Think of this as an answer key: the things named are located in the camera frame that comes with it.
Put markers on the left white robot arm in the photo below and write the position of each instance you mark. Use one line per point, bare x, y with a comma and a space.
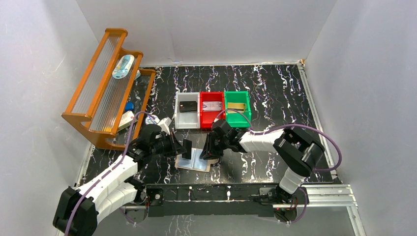
81, 209

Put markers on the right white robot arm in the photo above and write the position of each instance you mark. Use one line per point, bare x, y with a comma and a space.
299, 150

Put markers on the white plastic bin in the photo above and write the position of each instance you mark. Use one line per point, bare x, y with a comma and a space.
190, 119

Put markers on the green plastic bin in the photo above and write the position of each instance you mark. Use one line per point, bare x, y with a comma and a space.
235, 119

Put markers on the gold card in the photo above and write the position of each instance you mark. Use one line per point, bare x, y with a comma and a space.
237, 109
233, 104

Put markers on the blue bottle cap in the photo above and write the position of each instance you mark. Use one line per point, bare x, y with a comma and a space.
129, 107

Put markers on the blue white round tin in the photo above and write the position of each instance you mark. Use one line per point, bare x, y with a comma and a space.
152, 120

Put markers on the wooden three-tier shelf rack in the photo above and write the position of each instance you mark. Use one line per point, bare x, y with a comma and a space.
97, 105

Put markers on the beige leather card holder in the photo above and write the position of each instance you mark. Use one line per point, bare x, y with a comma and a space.
195, 163

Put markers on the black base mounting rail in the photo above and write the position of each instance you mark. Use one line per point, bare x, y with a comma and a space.
261, 199

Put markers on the silver card in red bin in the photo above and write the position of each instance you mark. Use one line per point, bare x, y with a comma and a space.
212, 103

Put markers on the red plastic bin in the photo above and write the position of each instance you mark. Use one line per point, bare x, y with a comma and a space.
207, 118

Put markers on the white red small box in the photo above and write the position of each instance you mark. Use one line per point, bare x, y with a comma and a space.
126, 120

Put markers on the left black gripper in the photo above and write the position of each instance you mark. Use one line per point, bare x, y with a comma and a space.
174, 146

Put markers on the dark grey card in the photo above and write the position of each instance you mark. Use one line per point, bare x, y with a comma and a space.
188, 107

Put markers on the gold card in green bin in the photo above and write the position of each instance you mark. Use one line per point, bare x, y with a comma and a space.
233, 104

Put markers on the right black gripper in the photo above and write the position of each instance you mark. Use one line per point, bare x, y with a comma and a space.
209, 151

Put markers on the black card in white bin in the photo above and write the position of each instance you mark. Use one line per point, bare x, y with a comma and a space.
188, 104

